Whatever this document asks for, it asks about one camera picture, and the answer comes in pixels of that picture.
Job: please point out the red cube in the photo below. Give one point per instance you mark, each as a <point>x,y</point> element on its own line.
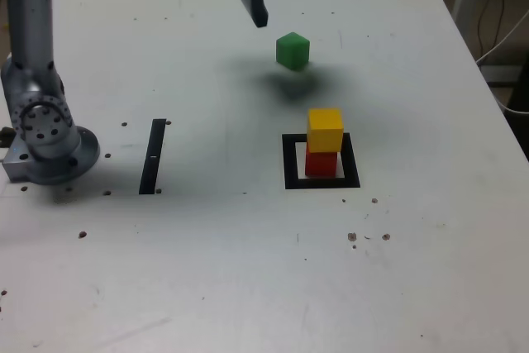
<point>321,165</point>

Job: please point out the yellow cube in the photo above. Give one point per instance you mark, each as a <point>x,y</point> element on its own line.
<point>325,130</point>

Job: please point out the green cube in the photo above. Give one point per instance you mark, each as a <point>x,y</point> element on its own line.
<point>292,51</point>

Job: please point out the black tape square outline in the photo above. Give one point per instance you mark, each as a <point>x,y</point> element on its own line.
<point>289,160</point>

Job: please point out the black tape strip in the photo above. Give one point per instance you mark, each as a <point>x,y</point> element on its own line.
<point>152,158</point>

